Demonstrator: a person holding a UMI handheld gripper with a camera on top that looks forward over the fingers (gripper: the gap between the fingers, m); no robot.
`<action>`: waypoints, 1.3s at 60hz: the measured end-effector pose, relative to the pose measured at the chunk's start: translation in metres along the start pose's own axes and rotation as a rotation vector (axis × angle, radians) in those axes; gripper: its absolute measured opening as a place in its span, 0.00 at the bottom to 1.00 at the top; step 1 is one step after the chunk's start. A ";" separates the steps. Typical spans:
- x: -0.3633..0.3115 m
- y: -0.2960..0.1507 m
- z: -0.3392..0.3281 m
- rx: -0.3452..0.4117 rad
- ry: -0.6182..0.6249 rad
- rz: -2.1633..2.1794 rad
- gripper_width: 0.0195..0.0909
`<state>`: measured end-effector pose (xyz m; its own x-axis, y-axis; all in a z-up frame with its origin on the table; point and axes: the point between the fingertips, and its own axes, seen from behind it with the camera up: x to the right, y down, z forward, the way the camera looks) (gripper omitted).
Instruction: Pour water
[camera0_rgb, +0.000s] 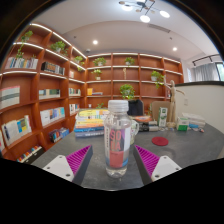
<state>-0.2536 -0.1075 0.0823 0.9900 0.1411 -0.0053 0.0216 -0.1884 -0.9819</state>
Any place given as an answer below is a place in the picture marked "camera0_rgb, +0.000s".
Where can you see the flat round red coaster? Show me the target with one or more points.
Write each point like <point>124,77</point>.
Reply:
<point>160,141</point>

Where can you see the ceiling air vent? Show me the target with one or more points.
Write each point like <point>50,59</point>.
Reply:
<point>159,28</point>

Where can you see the wooden artist mannequin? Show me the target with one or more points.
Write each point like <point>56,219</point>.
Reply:
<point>172,103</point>

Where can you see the branched ceiling lamp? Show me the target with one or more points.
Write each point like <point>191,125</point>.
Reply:
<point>145,10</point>

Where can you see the stack of dark books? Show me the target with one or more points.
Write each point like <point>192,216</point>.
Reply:
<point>146,125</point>

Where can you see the grey curtain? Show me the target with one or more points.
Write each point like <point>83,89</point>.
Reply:
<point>206,72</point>

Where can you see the tall green white carton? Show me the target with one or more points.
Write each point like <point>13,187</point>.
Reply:
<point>162,117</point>

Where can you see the stack of flat white boxes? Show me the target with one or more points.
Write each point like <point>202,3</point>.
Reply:
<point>196,120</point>

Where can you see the stack of colourful books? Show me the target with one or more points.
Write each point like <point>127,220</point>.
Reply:
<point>89,124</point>

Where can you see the black ceiling track rail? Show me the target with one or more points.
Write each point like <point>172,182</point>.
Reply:
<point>205,58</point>

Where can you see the dark office chair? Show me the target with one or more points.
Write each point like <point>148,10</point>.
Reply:
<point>136,108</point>

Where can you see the recessed ceiling light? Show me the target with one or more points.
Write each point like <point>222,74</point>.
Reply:
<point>95,42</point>
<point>175,49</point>

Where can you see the clear plastic drink bottle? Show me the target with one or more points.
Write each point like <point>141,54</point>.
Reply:
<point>117,146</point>

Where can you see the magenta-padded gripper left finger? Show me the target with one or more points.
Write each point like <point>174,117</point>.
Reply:
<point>60,166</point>

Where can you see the tan chair back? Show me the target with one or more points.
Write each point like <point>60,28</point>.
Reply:
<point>156,108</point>

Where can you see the wooden shelf unit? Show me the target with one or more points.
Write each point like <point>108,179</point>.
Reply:
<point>30,100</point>

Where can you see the white wall switch plate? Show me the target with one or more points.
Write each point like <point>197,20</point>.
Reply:
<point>186,101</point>

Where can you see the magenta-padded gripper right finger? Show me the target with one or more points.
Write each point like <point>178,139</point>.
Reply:
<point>165,166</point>

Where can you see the green white box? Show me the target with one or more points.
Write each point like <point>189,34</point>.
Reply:
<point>182,124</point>

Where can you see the window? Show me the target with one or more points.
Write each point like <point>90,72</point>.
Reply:
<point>220,71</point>

